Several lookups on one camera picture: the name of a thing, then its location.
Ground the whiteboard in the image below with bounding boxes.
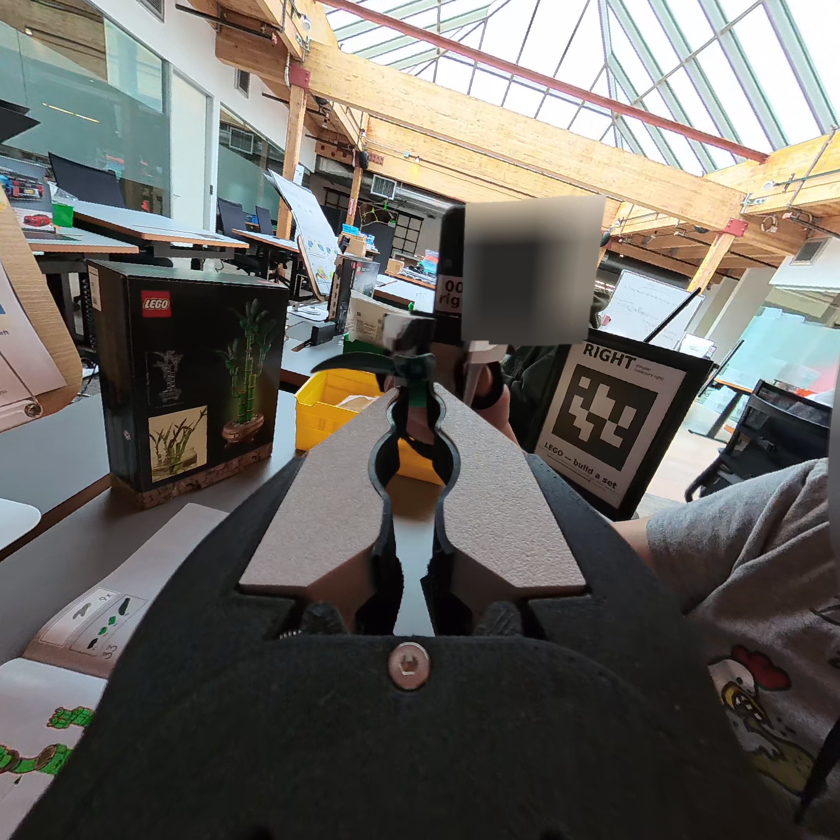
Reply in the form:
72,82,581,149
600,269,706,350

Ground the black framed marker sign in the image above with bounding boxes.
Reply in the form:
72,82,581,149
535,328,716,521

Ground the black desk monitor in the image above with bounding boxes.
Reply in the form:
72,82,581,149
49,152,127,210

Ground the person in grey shirt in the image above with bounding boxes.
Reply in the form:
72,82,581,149
646,458,840,840

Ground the dark cardboard set box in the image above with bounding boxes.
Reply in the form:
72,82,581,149
328,252,380,322

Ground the person's right hand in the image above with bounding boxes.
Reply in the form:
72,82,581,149
484,392,523,446

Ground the yellow plastic bin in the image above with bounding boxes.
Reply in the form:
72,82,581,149
295,369,447,487

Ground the lego instruction booklet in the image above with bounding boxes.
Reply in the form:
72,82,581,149
0,502,231,840

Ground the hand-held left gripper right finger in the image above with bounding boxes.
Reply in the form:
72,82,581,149
421,385,588,636

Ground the black lego set box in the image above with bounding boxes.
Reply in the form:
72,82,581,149
87,259,290,511

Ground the black mesh chair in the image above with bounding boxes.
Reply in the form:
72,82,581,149
686,379,834,503

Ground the green lego leaf assembly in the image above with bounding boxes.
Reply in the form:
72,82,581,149
310,350,439,437

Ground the white leaflet stack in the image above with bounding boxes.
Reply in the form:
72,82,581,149
344,292,421,349

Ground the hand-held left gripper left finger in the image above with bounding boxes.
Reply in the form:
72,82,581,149
238,386,404,636

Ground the grey background desk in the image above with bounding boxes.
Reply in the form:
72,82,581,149
69,200,250,261

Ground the tilted board with white sheet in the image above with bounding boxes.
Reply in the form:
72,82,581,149
269,169,343,301

